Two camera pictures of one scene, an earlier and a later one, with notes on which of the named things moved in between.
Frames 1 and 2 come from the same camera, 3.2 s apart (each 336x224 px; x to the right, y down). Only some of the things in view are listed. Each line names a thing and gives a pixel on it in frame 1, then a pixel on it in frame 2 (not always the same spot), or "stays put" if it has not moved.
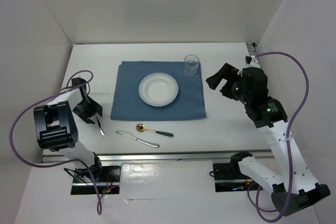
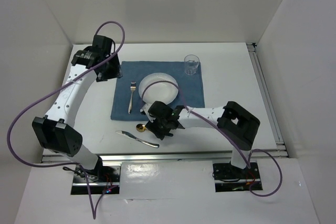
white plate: (158, 89) stays put
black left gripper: (95, 107) -> (115, 72)
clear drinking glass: (191, 62) stays put
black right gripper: (227, 71) -> (152, 126)
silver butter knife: (127, 134) stays put
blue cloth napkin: (127, 105) stays put
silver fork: (101, 129) -> (133, 88)
